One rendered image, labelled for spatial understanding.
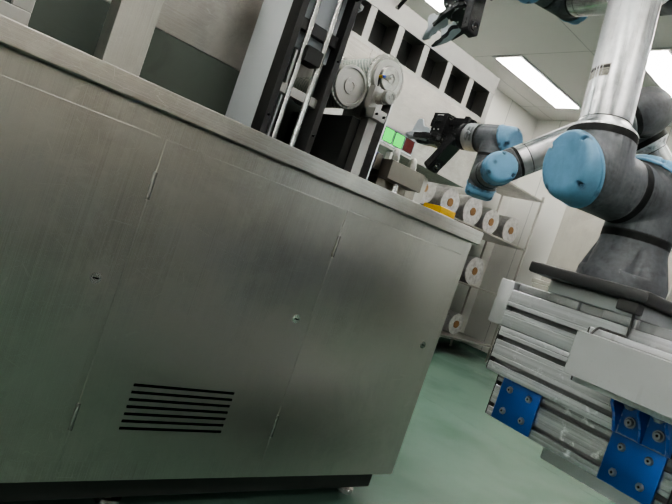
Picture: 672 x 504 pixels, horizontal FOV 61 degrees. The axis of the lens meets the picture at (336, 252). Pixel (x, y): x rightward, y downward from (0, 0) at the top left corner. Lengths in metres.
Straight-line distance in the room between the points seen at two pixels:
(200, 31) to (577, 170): 1.23
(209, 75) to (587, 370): 1.38
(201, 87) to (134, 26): 0.41
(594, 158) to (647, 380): 0.35
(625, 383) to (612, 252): 0.27
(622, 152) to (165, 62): 1.27
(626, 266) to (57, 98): 1.01
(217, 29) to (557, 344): 1.33
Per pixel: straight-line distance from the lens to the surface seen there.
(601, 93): 1.08
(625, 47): 1.12
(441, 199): 5.35
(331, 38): 1.55
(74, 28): 1.75
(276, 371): 1.44
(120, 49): 1.49
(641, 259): 1.09
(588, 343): 0.93
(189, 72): 1.84
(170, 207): 1.19
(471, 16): 1.63
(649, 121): 1.48
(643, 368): 0.89
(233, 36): 1.91
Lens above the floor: 0.74
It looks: 1 degrees down
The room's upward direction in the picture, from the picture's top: 19 degrees clockwise
